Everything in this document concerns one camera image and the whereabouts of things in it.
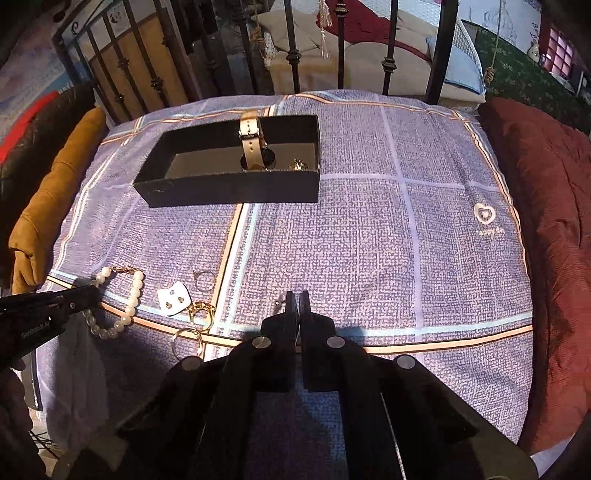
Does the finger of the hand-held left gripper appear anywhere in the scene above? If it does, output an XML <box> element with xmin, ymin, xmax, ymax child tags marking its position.
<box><xmin>0</xmin><ymin>285</ymin><xmax>100</xmax><ymax>325</ymax></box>

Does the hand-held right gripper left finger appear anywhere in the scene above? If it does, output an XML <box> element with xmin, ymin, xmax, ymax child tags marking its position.
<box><xmin>53</xmin><ymin>292</ymin><xmax>300</xmax><ymax>480</ymax></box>

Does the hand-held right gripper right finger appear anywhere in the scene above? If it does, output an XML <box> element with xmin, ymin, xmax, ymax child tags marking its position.
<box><xmin>301</xmin><ymin>292</ymin><xmax>539</xmax><ymax>480</ymax></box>

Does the white pearl bracelet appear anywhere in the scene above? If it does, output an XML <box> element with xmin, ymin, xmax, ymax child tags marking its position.
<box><xmin>82</xmin><ymin>266</ymin><xmax>147</xmax><ymax>341</ymax></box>

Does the gold ring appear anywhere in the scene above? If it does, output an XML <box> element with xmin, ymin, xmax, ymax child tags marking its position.
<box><xmin>187</xmin><ymin>300</ymin><xmax>216</xmax><ymax>332</ymax></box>

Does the white earring card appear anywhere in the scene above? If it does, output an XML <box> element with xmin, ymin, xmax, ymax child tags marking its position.
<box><xmin>157</xmin><ymin>282</ymin><xmax>191</xmax><ymax>317</ymax></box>

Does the silver double hoop ring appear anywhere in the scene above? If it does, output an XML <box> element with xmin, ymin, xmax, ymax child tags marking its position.
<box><xmin>170</xmin><ymin>327</ymin><xmax>204</xmax><ymax>359</ymax></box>

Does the black rectangular jewelry box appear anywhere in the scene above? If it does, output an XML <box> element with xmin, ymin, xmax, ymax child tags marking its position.
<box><xmin>133</xmin><ymin>114</ymin><xmax>322</xmax><ymax>209</ymax></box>

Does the mustard pillow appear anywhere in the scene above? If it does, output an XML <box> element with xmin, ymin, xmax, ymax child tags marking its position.
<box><xmin>9</xmin><ymin>106</ymin><xmax>110</xmax><ymax>296</ymax></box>

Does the black quilted leather cushion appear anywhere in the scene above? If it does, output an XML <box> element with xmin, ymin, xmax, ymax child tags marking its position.
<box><xmin>0</xmin><ymin>82</ymin><xmax>100</xmax><ymax>278</ymax></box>

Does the red cloth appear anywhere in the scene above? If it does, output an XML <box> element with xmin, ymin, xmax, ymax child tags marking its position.
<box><xmin>0</xmin><ymin>90</ymin><xmax>61</xmax><ymax>163</ymax></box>

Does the wooden board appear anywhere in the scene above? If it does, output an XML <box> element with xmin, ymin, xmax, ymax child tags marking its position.
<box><xmin>87</xmin><ymin>17</ymin><xmax>191</xmax><ymax>125</ymax></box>

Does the white hanging swing bed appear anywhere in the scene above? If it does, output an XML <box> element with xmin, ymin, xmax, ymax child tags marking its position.
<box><xmin>255</xmin><ymin>0</ymin><xmax>489</xmax><ymax>105</ymax></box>

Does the maroon quilt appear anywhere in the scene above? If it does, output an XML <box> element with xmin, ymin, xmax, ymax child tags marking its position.
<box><xmin>475</xmin><ymin>96</ymin><xmax>591</xmax><ymax>459</ymax></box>

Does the beige pillow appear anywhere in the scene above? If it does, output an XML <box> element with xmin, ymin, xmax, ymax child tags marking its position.
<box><xmin>257</xmin><ymin>8</ymin><xmax>325</xmax><ymax>52</ymax></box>

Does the light blue pillow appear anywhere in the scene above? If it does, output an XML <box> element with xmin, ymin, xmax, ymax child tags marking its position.
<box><xmin>426</xmin><ymin>20</ymin><xmax>486</xmax><ymax>100</ymax></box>

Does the red throw blanket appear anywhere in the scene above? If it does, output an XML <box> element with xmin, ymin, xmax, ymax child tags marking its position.
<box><xmin>341</xmin><ymin>0</ymin><xmax>431</xmax><ymax>62</ymax></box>

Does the green patterned carpet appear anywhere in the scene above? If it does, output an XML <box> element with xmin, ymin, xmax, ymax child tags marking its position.
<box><xmin>475</xmin><ymin>27</ymin><xmax>591</xmax><ymax>138</ymax></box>

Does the red window shelf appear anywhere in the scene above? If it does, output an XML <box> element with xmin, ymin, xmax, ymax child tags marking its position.
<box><xmin>544</xmin><ymin>22</ymin><xmax>579</xmax><ymax>75</ymax></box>

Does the beige strap wristwatch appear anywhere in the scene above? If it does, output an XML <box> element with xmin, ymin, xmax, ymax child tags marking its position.
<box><xmin>238</xmin><ymin>109</ymin><xmax>277</xmax><ymax>172</ymax></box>

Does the black metal bed frame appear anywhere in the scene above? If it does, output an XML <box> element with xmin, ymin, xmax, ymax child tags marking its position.
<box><xmin>52</xmin><ymin>0</ymin><xmax>462</xmax><ymax>126</ymax></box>

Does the knotted hanging rope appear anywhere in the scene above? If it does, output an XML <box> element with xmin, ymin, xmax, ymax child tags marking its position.
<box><xmin>482</xmin><ymin>0</ymin><xmax>505</xmax><ymax>87</ymax></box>
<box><xmin>248</xmin><ymin>0</ymin><xmax>274</xmax><ymax>71</ymax></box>

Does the cream tassel cord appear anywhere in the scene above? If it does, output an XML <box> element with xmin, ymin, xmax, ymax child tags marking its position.
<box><xmin>316</xmin><ymin>0</ymin><xmax>332</xmax><ymax>60</ymax></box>

